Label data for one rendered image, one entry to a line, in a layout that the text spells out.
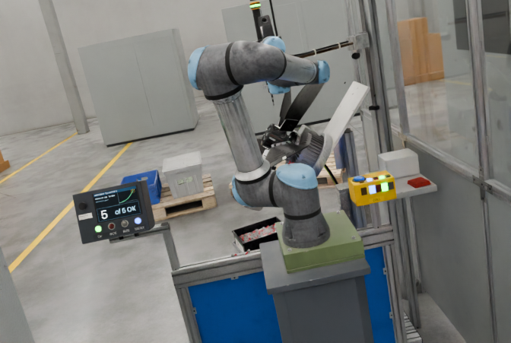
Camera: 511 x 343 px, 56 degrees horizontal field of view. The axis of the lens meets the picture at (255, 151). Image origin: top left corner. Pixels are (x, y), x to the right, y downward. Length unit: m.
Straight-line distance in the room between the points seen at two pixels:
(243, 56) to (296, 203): 0.47
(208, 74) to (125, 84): 8.20
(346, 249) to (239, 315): 0.76
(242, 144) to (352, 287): 0.53
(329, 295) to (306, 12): 6.48
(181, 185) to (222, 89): 3.82
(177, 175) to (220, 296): 3.11
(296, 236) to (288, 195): 0.13
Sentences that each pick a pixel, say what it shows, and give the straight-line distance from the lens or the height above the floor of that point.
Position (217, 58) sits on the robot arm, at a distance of 1.28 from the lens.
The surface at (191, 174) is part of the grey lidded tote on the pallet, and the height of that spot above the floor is 0.37.
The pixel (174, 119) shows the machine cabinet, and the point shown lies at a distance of 9.41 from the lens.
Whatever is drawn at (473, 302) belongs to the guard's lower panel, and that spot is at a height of 0.35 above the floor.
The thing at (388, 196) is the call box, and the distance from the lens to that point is 1.93.
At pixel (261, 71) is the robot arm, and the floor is 1.61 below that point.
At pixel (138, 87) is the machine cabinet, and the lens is 9.43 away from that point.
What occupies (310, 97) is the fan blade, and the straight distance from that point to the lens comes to 2.23.
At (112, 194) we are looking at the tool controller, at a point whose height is 1.23.
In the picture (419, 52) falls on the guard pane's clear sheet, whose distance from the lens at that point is 2.41.
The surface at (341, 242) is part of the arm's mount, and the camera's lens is 1.48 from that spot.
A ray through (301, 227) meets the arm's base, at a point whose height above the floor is 1.12.
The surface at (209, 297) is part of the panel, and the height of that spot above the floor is 0.70.
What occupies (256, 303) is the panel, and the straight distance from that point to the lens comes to 2.08.
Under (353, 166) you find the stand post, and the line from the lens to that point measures 2.41.
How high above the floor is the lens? 1.73
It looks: 15 degrees down
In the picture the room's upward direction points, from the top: 11 degrees counter-clockwise
